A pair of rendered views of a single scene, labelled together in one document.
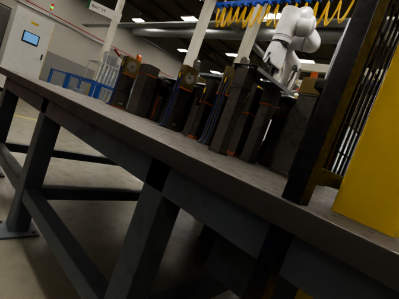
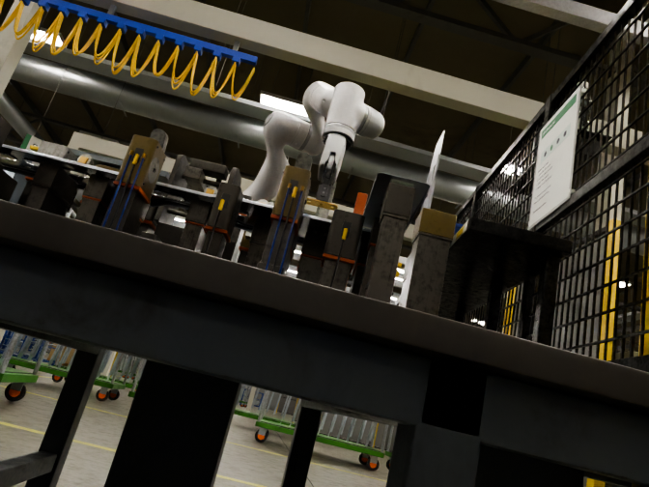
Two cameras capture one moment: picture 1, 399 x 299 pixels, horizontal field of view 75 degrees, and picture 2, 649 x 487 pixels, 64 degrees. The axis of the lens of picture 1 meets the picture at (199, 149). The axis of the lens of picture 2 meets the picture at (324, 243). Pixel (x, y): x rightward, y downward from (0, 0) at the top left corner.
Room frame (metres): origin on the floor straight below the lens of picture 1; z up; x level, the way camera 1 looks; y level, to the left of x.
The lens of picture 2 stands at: (0.30, 0.63, 0.57)
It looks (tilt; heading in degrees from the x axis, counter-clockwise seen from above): 18 degrees up; 317
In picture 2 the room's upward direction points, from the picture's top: 14 degrees clockwise
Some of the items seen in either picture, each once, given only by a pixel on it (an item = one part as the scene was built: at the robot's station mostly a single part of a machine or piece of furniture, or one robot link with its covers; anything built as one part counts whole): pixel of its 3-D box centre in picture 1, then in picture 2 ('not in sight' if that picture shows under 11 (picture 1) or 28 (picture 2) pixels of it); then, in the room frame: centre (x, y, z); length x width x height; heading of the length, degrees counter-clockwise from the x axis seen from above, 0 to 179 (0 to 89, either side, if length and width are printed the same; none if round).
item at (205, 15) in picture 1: (184, 77); not in sight; (5.38, 0.80, 1.64); 0.36 x 0.36 x 3.28; 50
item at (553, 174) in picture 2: not in sight; (556, 160); (0.78, -0.54, 1.30); 0.23 x 0.02 x 0.31; 135
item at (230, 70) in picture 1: (220, 108); (277, 246); (1.13, -0.02, 0.87); 0.12 x 0.07 x 0.35; 135
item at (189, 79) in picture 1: (177, 98); (121, 213); (1.40, 0.20, 0.87); 0.12 x 0.07 x 0.35; 135
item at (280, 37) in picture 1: (281, 41); (338, 136); (1.21, -0.18, 1.25); 0.09 x 0.08 x 0.03; 135
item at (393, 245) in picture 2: (231, 112); (384, 262); (0.87, -0.06, 0.84); 0.05 x 0.05 x 0.29; 45
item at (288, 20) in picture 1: (288, 24); (346, 110); (1.21, -0.19, 1.33); 0.09 x 0.08 x 0.13; 67
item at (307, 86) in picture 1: (300, 129); (422, 289); (0.96, -0.32, 0.88); 0.08 x 0.08 x 0.36; 45
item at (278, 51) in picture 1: (276, 54); (332, 157); (1.21, -0.18, 1.19); 0.10 x 0.07 x 0.11; 135
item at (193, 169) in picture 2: not in sight; (186, 241); (1.65, -0.10, 0.94); 0.18 x 0.13 x 0.49; 45
